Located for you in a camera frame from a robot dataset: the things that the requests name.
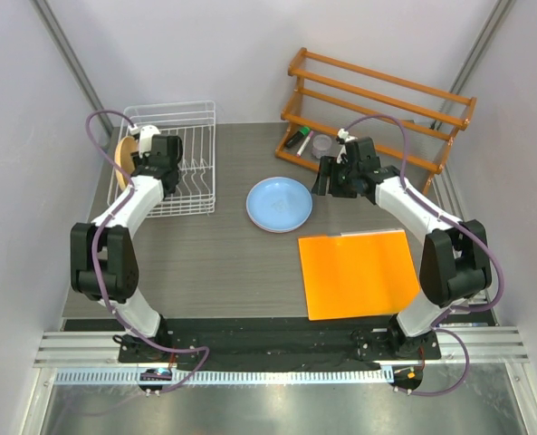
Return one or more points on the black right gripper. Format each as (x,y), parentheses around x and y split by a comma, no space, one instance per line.
(329,168)

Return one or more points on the white wire dish rack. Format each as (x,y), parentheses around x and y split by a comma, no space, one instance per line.
(195,124)

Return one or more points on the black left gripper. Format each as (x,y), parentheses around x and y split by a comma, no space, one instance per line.
(139,161)

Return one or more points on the blue plate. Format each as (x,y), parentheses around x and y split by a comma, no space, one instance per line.
(280,202)

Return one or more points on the yellow wooden-look plate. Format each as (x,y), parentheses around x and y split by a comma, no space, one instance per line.
(123,158)

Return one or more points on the orange wooden shelf rack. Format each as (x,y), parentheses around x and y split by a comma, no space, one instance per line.
(328,94)

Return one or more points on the green highlighter marker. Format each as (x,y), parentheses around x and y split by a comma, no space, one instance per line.
(297,137)

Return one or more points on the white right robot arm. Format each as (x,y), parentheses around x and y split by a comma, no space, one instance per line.
(454,265)

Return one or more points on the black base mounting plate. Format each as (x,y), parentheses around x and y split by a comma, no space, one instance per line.
(296,344)

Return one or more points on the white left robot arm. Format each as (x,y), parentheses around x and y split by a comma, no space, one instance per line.
(104,266)

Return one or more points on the orange clip file folder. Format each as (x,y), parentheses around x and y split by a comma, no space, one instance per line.
(358,274)

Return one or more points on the pink plate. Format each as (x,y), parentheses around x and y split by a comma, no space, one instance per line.
(272,229)

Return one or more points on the pink white marker pen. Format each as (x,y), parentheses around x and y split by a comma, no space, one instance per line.
(304,144)

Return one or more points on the white slotted cable duct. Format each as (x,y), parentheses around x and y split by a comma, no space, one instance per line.
(159,376)

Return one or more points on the small clear plastic cup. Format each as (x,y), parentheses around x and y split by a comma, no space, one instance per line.
(321,146)

